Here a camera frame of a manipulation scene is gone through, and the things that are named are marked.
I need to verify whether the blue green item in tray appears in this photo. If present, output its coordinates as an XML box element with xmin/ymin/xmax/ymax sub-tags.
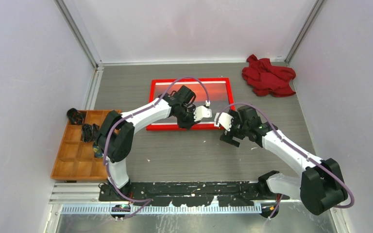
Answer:
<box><xmin>92</xmin><ymin>144</ymin><xmax>103</xmax><ymax>158</ymax></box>

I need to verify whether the wooden compartment tray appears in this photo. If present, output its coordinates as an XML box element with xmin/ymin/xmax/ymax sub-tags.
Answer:
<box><xmin>51</xmin><ymin>110</ymin><xmax>110</xmax><ymax>182</ymax></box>

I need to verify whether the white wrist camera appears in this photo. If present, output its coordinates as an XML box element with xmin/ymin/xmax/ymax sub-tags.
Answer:
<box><xmin>214</xmin><ymin>112</ymin><xmax>233</xmax><ymax>131</ymax></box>
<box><xmin>193</xmin><ymin>100</ymin><xmax>212</xmax><ymax>122</ymax></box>

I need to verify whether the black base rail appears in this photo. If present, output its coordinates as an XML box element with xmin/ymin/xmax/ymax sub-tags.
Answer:
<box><xmin>99</xmin><ymin>181</ymin><xmax>290</xmax><ymax>207</ymax></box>

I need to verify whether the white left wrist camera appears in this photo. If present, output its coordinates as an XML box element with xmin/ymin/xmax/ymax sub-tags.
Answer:
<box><xmin>193</xmin><ymin>100</ymin><xmax>212</xmax><ymax>122</ymax></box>

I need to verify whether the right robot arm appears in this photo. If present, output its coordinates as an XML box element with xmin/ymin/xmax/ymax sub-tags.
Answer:
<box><xmin>214</xmin><ymin>103</ymin><xmax>355</xmax><ymax>215</ymax></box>

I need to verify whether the red cloth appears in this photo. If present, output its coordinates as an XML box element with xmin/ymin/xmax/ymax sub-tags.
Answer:
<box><xmin>241</xmin><ymin>54</ymin><xmax>296</xmax><ymax>98</ymax></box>

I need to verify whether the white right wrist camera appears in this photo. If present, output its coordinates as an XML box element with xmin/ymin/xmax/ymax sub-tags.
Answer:
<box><xmin>214</xmin><ymin>112</ymin><xmax>233</xmax><ymax>131</ymax></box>

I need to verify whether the sunset photo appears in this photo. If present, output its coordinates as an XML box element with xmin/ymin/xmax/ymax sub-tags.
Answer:
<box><xmin>150</xmin><ymin>80</ymin><xmax>232</xmax><ymax>126</ymax></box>

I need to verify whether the red picture frame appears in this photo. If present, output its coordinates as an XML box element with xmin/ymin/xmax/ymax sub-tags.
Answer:
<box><xmin>146</xmin><ymin>77</ymin><xmax>234</xmax><ymax>131</ymax></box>

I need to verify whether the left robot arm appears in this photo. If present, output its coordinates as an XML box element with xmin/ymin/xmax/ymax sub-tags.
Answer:
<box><xmin>95</xmin><ymin>85</ymin><xmax>198</xmax><ymax>201</ymax></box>

